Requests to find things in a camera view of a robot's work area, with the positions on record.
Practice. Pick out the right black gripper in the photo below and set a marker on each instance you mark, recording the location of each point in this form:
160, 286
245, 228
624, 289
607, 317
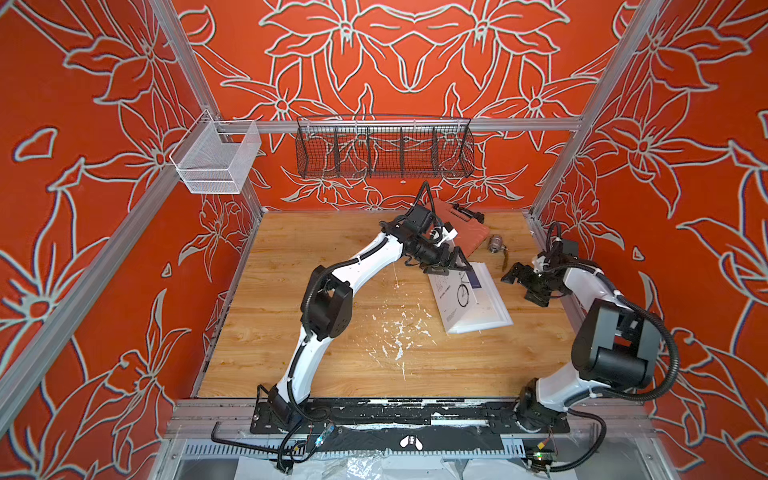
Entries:
529, 281

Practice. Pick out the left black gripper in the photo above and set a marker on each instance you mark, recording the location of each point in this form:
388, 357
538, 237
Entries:
439, 265

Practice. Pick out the dark blue card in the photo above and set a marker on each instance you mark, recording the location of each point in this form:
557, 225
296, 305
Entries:
473, 279

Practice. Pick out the white photo album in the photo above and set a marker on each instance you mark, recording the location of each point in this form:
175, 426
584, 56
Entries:
463, 309

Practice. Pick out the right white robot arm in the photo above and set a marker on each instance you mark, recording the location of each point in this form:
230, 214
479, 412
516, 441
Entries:
620, 351

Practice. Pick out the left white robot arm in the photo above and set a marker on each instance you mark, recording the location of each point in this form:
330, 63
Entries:
327, 310

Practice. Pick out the orange plastic tool case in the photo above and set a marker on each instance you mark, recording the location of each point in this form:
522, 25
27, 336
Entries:
470, 225

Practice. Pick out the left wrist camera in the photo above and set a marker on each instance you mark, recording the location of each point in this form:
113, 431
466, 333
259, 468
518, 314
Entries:
425, 223

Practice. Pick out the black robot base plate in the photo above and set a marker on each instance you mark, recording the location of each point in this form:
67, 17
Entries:
496, 415

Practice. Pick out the black wire wall basket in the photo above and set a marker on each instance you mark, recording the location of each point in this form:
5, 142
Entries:
384, 146

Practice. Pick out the clear mesh wall basket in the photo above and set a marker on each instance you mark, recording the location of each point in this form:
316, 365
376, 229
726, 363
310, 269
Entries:
216, 157

